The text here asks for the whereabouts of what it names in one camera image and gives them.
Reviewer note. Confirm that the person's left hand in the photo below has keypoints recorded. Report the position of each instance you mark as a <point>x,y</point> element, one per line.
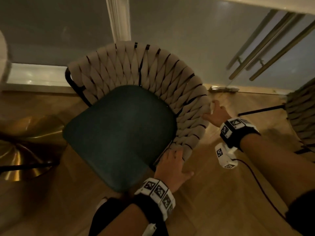
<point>169,169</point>

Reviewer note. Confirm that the metal floor door hinge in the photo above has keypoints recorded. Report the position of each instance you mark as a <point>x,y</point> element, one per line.
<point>224,88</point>

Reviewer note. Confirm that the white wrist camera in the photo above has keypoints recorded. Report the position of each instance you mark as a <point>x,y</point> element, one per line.
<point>225,156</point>
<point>149,230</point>

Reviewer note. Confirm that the white shoe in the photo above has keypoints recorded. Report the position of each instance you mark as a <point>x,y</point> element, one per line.
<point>101,203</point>

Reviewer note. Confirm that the person's black sleeve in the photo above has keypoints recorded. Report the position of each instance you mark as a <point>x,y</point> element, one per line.
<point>301,213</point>

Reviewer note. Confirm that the left wrist marker band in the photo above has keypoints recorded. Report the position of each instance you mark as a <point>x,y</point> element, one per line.
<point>156,197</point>

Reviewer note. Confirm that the gold table base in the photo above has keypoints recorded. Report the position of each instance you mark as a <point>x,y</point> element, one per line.
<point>27,144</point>

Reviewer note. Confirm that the right wrist marker band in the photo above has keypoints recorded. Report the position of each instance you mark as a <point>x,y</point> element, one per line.
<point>236,131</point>

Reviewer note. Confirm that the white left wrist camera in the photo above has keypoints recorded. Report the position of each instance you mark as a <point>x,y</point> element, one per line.
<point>149,230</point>

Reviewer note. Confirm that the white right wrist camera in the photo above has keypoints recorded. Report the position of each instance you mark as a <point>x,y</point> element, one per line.
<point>225,156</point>

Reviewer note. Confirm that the wrist marker band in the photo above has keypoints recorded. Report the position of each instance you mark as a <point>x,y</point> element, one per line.
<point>156,197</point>
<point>236,131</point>

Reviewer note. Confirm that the person's right hand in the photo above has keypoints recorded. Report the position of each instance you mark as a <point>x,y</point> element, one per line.
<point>219,116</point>

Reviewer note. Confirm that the white door frame post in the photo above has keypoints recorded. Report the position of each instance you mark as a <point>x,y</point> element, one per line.
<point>118,19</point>

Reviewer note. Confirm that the person's left thumb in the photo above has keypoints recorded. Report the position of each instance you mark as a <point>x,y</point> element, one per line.
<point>185,174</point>

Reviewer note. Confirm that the person's right forearm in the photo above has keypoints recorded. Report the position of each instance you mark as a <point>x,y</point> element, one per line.
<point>273,164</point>

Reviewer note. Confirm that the person's right thumb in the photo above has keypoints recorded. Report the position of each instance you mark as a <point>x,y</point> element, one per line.
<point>208,117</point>

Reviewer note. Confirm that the person's left forearm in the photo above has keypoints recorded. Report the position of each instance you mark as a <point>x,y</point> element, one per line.
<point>125,222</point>

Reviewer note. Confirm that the woven beige chair green seat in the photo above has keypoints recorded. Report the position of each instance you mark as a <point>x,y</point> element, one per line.
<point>123,125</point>

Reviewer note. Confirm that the person's black clothing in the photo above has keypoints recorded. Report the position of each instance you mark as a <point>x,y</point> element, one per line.
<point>105,217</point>

